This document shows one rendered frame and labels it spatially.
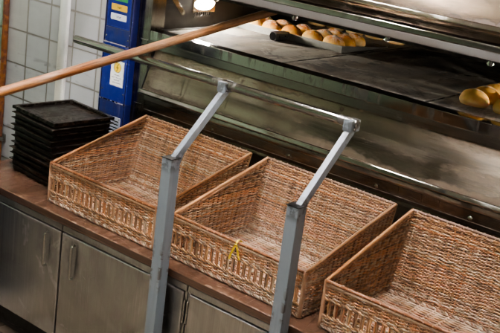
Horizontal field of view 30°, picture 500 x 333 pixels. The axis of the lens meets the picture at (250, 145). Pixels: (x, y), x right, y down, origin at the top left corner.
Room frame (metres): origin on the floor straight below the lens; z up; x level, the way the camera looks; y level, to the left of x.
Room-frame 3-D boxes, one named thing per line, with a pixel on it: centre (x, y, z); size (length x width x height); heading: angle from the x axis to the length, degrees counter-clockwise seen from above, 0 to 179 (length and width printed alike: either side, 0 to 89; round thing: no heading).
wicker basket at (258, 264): (2.84, -0.14, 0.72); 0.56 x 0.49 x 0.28; 52
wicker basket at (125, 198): (3.20, 0.35, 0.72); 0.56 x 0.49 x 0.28; 52
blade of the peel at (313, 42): (3.95, -0.19, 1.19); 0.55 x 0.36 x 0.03; 54
